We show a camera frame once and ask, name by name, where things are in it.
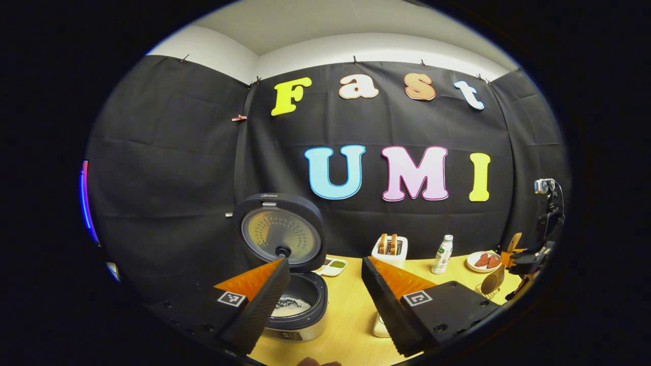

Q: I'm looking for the white milk bottle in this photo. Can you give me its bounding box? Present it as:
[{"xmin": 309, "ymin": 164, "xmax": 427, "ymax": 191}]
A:
[{"xmin": 431, "ymin": 234, "xmax": 454, "ymax": 275}]

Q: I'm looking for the white round plate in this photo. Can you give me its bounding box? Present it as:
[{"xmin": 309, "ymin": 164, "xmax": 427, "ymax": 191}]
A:
[{"xmin": 466, "ymin": 251, "xmax": 502, "ymax": 273}]

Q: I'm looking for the white toaster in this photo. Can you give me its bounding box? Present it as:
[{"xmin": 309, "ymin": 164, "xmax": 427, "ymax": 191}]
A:
[{"xmin": 371, "ymin": 235, "xmax": 408, "ymax": 269}]

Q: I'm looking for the lit monitor screen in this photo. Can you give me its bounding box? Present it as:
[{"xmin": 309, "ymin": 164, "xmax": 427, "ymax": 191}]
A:
[{"xmin": 79, "ymin": 160, "xmax": 101, "ymax": 246}]

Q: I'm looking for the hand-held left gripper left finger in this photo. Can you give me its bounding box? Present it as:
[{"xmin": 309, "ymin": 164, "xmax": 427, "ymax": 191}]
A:
[{"xmin": 147, "ymin": 258, "xmax": 291, "ymax": 356}]

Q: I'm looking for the metal wire chopstick holder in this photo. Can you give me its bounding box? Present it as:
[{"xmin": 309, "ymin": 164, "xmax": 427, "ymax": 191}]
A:
[{"xmin": 475, "ymin": 282, "xmax": 505, "ymax": 301}]

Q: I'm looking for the black backdrop cloth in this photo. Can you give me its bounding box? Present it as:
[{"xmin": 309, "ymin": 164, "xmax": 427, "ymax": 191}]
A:
[{"xmin": 85, "ymin": 55, "xmax": 571, "ymax": 306}]

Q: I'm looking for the white divided condiment tray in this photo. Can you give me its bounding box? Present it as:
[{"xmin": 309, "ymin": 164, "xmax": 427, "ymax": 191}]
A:
[{"xmin": 315, "ymin": 257, "xmax": 348, "ymax": 277}]

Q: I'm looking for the dark steel rice cooker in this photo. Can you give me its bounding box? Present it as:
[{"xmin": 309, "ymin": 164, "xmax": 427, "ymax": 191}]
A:
[{"xmin": 232, "ymin": 193, "xmax": 329, "ymax": 343}]

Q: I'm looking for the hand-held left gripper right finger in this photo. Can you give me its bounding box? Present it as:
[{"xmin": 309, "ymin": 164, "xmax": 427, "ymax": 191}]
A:
[{"xmin": 361, "ymin": 256, "xmax": 501, "ymax": 357}]

